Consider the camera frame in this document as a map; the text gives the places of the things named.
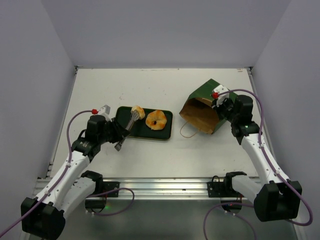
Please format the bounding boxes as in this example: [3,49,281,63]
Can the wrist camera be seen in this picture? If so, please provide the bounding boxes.
[211,84,230,107]
[98,105,111,122]

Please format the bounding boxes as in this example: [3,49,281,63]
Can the aluminium rail frame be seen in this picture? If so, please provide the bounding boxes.
[36,68,260,200]

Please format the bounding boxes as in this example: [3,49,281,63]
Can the small round bread roll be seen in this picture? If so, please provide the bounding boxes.
[131,105,145,120]

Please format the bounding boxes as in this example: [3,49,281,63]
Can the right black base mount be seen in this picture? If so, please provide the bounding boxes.
[206,175,243,203]

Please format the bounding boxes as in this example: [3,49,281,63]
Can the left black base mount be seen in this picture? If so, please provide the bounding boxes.
[84,181,120,213]

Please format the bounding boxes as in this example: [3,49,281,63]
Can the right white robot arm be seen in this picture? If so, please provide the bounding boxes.
[212,92,302,222]

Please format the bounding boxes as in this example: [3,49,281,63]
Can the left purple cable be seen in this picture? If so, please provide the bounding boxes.
[0,108,136,240]

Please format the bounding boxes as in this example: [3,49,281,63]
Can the round glazed pastry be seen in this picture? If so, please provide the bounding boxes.
[145,110,167,131]

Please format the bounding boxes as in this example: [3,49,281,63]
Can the green paper bag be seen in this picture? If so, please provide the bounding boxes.
[179,79,226,135]

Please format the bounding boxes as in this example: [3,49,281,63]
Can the purple cable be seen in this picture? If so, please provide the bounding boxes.
[0,108,136,240]
[202,88,314,240]

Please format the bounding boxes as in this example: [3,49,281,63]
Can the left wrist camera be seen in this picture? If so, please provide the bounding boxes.
[98,105,111,122]

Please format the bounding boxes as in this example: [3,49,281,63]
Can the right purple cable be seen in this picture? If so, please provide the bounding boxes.
[202,88,314,240]

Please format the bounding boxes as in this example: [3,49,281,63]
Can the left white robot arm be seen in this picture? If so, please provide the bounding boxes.
[20,113,133,240]

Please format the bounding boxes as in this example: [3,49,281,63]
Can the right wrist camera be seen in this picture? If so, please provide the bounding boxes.
[211,84,230,107]

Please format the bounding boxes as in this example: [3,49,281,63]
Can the metal tongs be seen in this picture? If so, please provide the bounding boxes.
[114,112,139,152]

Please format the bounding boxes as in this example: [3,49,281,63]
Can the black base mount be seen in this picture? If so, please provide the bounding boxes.
[84,181,120,213]
[206,175,243,203]

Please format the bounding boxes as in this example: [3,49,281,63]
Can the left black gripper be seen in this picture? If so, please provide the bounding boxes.
[97,117,130,144]

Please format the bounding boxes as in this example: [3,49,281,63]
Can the dark green tray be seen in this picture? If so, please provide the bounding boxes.
[115,106,173,141]

